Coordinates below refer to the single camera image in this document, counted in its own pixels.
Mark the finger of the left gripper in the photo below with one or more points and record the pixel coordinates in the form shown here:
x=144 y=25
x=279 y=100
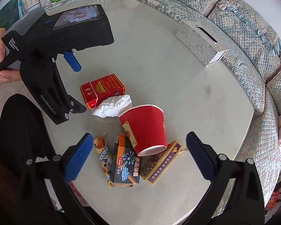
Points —
x=74 y=105
x=72 y=61

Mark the black orange small box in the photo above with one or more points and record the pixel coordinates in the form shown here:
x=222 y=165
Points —
x=125 y=171

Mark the person's black trouser legs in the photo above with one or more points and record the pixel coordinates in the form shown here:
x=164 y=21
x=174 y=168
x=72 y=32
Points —
x=24 y=140

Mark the red paper cup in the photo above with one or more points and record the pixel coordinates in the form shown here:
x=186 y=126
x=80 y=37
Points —
x=144 y=125

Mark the patterned white tissue box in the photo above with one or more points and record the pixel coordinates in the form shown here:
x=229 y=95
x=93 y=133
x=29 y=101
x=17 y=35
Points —
x=201 y=42

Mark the gold purple playing card box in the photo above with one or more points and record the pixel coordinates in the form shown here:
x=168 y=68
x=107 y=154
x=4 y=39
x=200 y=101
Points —
x=154 y=167

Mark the red cigarette box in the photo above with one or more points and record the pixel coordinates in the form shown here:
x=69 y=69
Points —
x=97 y=91

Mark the white tissue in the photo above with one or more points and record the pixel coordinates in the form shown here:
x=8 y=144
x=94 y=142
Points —
x=113 y=106

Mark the yellow candy wrapper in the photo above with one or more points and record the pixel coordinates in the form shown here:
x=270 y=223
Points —
x=105 y=157

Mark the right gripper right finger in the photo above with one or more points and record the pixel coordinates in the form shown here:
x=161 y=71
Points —
x=245 y=204

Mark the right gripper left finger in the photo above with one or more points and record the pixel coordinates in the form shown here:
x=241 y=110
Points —
x=60 y=170

